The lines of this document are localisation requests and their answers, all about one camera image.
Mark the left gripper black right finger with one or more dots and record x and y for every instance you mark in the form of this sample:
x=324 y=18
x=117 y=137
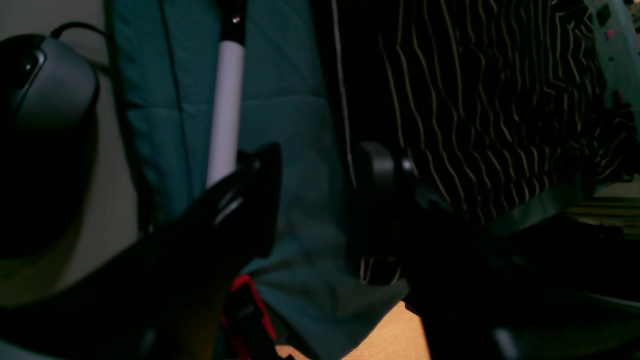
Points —
x=561 y=289

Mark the black white marker pen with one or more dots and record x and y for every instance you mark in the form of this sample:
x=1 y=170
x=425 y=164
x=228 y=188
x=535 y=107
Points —
x=227 y=105

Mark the orange black clamp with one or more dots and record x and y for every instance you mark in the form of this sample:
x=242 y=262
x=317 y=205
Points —
x=247 y=324

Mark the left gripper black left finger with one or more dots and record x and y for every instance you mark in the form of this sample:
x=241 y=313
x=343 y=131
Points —
x=109 y=313

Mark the navy white striped t-shirt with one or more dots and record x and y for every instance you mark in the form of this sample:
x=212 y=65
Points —
x=496 y=101

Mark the black computer mouse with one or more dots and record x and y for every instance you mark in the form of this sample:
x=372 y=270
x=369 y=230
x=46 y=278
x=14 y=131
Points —
x=49 y=94

